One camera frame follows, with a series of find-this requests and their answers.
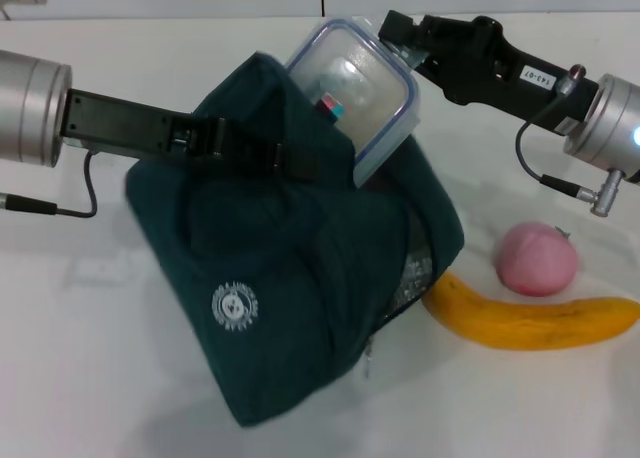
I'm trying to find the dark teal insulated lunch bag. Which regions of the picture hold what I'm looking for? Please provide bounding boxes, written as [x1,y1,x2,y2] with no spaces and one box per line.
[124,50,466,429]

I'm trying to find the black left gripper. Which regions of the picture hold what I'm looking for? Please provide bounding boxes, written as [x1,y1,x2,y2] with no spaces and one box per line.
[60,87,321,183]

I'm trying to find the clear lunch box blue seal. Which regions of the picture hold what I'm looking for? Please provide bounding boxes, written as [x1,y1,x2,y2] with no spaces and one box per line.
[284,16,426,188]

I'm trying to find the yellow toy banana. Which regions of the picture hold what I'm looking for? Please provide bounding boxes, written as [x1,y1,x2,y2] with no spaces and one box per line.
[423,271,640,352]

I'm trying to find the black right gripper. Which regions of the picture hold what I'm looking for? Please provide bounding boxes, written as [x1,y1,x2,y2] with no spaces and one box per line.
[378,10,601,134]

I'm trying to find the pink toy peach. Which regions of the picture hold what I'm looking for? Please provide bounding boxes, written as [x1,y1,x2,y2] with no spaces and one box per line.
[493,221,579,298]

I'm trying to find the left gripper cable with plug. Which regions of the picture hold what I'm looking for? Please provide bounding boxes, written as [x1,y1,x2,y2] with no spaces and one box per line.
[0,150,99,218]

